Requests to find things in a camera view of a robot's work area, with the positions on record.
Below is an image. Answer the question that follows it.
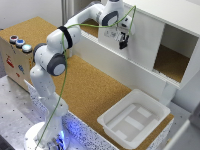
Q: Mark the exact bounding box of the white plastic box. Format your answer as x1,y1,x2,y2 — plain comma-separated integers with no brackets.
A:
96,88,172,150

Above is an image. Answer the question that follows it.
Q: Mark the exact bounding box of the red button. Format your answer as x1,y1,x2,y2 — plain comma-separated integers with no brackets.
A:
9,35,19,45

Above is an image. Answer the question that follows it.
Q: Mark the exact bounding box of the blue button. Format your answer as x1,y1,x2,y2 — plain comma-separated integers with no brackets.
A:
15,38,26,49

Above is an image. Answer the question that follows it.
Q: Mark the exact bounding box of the white sliding door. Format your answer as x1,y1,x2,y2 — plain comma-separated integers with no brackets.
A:
97,9,166,72

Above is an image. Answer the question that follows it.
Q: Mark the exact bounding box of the green cable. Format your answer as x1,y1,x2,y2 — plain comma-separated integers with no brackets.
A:
33,4,138,150

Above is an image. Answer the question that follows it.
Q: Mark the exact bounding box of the black door handle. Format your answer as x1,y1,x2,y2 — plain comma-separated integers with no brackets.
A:
118,33,130,51

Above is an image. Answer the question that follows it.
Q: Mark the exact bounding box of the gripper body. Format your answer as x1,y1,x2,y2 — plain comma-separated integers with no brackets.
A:
112,25,130,42

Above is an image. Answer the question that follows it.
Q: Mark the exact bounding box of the green button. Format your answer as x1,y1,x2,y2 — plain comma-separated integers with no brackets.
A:
21,43,33,54

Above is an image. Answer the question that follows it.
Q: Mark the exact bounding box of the white cabinet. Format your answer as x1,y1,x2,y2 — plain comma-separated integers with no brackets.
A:
71,0,200,107

